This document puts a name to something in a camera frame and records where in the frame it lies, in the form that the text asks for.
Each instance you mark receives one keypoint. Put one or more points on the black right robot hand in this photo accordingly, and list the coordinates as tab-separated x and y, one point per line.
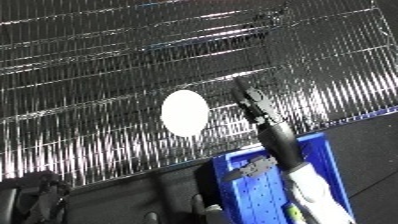
278	136

